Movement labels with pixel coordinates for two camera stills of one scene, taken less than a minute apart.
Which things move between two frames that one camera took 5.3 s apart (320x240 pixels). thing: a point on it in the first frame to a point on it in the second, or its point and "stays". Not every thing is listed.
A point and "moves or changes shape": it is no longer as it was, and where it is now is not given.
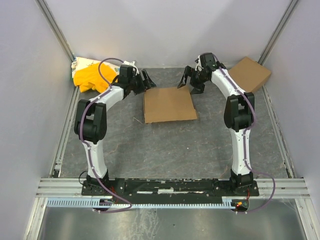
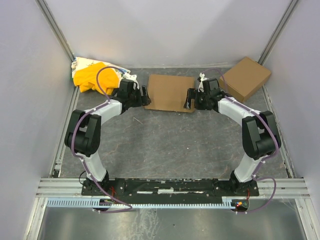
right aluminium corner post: x=276 y=32 stays
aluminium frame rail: x=72 y=188 stays
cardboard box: x=168 y=104 moves or changes shape
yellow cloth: x=90 y=76 stays
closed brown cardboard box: x=249 y=74 stays
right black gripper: x=194 y=78 to x=194 y=97
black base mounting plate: x=170 y=188 stays
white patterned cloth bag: x=80 y=63 stays
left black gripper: x=140 y=81 to x=141 y=95
